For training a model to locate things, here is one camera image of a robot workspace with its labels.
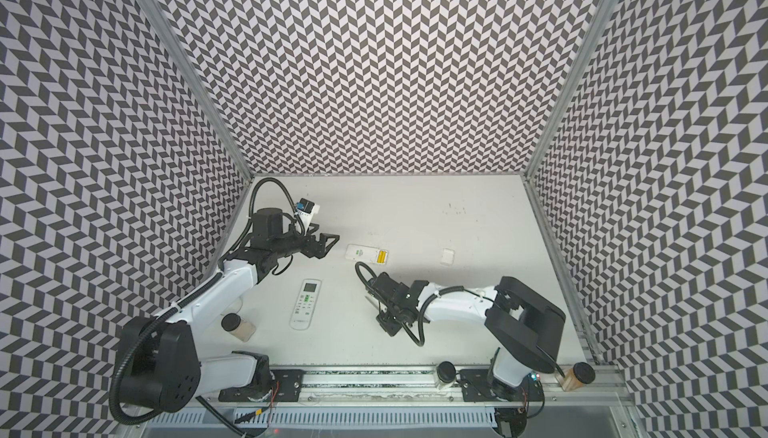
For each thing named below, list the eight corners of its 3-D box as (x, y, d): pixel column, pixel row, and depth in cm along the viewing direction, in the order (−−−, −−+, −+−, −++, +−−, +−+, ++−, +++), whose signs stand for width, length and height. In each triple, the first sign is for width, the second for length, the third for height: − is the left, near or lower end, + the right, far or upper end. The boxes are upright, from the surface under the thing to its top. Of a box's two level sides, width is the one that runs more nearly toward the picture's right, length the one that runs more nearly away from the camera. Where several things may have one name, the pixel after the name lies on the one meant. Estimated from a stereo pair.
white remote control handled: (344, 259, 98) (343, 255, 96) (348, 246, 101) (347, 242, 99) (387, 266, 96) (387, 262, 94) (390, 253, 99) (389, 249, 97)
